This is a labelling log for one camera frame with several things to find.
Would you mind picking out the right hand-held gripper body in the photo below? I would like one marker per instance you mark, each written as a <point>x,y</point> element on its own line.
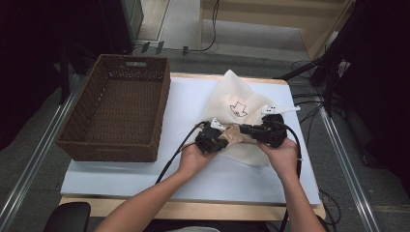
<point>274,130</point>

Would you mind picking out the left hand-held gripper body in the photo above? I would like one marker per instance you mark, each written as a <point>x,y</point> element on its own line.
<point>208,138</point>

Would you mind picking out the white mesh laundry bag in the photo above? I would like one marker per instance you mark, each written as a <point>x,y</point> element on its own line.
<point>238,93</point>

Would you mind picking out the person's left hand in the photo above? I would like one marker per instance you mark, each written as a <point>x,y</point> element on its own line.
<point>193,161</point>

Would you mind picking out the person's right hand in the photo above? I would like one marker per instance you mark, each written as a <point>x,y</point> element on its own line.
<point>283,161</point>

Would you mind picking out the black metal stand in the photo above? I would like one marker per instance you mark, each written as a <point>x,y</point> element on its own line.
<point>328,83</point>

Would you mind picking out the person's light clothing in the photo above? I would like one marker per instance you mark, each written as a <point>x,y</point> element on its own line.
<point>193,229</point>

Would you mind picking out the small black plug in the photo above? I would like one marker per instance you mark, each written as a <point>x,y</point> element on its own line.
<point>185,50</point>

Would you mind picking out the brown wicker basket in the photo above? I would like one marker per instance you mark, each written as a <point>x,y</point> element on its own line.
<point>122,106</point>

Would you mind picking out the wooden platform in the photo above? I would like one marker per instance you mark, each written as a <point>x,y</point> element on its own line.
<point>319,38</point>

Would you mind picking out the black curtain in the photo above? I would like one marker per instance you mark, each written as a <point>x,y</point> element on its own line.
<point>380,80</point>
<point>32,64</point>

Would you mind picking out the dark cabinet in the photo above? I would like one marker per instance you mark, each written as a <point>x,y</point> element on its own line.
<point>116,25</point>

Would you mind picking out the slim black stand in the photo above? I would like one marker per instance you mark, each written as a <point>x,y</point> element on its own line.
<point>64,80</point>

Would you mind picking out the black chair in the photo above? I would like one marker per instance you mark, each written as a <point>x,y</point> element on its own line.
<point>67,217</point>

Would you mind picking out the metal floor rail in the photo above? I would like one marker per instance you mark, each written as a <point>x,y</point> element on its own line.
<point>32,161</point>
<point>348,167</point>

